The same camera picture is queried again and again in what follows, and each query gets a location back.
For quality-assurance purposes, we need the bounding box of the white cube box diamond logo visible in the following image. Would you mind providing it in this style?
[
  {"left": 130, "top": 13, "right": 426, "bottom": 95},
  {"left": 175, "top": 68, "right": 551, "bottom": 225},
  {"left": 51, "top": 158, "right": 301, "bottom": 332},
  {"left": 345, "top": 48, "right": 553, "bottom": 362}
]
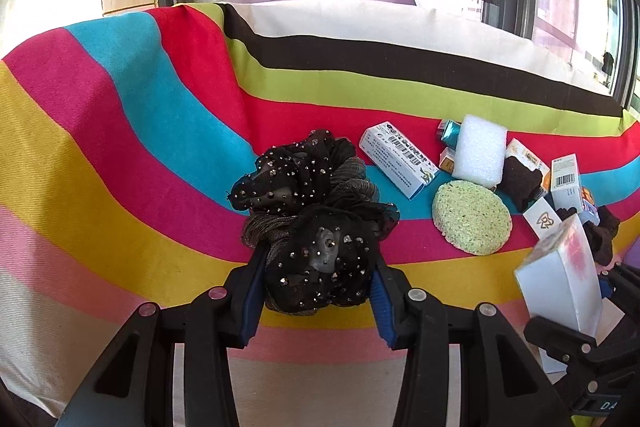
[{"left": 523, "top": 197, "right": 561, "bottom": 239}]

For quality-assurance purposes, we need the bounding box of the black studded scrunchie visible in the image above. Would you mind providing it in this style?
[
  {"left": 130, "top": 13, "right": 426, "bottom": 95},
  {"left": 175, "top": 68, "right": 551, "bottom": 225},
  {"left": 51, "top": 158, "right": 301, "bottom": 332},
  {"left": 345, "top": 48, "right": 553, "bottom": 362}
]
[{"left": 228, "top": 129, "right": 400, "bottom": 315}]

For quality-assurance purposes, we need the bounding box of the white medicine box red figure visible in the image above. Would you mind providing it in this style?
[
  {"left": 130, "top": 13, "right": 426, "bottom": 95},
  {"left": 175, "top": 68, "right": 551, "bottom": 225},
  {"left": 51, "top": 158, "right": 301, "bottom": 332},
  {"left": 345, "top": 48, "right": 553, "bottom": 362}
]
[{"left": 550, "top": 154, "right": 582, "bottom": 212}]

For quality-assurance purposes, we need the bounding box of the teal shiny small box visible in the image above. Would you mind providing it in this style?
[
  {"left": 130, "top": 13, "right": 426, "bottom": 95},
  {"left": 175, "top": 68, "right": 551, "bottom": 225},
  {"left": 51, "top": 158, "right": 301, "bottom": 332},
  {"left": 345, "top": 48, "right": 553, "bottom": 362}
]
[{"left": 436, "top": 119, "right": 461, "bottom": 150}]

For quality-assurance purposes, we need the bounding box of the rainbow striped tablecloth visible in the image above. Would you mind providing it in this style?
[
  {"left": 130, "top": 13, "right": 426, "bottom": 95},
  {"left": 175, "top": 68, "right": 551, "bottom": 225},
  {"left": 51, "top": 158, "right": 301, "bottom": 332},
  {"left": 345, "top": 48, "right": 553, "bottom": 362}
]
[{"left": 1, "top": 0, "right": 639, "bottom": 416}]

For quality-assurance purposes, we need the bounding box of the dark brown knit sock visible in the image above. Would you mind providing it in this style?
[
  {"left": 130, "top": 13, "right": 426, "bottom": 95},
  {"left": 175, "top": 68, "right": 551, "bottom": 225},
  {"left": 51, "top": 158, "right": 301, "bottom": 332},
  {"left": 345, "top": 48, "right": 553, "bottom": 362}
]
[
  {"left": 498, "top": 156, "right": 542, "bottom": 212},
  {"left": 566, "top": 206, "right": 620, "bottom": 269}
]

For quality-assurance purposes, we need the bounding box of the white foam block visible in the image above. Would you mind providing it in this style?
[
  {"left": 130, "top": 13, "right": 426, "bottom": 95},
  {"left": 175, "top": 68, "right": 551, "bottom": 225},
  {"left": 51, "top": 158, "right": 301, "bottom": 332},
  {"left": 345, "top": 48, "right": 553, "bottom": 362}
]
[{"left": 452, "top": 114, "right": 508, "bottom": 190}]

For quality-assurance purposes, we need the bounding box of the white box pink flower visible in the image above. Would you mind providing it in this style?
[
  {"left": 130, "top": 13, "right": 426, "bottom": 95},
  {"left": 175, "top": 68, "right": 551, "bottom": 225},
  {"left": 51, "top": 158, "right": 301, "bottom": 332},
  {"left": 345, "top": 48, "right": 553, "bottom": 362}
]
[{"left": 513, "top": 211, "right": 604, "bottom": 339}]

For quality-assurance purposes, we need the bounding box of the white orange tissue pack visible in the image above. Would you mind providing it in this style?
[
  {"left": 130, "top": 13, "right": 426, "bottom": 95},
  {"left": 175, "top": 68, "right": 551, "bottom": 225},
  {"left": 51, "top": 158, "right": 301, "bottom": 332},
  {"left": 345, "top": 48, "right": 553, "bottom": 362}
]
[{"left": 506, "top": 139, "right": 550, "bottom": 191}]

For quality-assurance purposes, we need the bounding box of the green round sponge pad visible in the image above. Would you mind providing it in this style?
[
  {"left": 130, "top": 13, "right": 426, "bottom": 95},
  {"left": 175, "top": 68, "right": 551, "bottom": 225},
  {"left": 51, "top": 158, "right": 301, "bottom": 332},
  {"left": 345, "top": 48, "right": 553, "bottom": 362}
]
[{"left": 432, "top": 180, "right": 513, "bottom": 257}]

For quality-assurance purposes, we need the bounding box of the white green barcode medicine box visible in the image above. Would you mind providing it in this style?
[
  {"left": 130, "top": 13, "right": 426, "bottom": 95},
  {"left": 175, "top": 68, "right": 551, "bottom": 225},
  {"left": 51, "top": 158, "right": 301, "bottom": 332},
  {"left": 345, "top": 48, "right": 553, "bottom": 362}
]
[{"left": 359, "top": 121, "right": 439, "bottom": 199}]

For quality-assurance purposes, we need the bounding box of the red blue 48 box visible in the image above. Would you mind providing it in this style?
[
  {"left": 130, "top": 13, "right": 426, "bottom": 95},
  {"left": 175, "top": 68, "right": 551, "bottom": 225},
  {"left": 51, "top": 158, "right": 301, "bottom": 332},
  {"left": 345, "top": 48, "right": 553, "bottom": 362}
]
[{"left": 579, "top": 186, "right": 600, "bottom": 227}]

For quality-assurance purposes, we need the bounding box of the white gold toothpaste box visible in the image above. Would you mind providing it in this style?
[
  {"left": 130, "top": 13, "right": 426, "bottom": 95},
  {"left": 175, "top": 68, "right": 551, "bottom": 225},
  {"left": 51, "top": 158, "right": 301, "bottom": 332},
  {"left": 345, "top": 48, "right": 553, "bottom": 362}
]
[{"left": 438, "top": 147, "right": 456, "bottom": 174}]

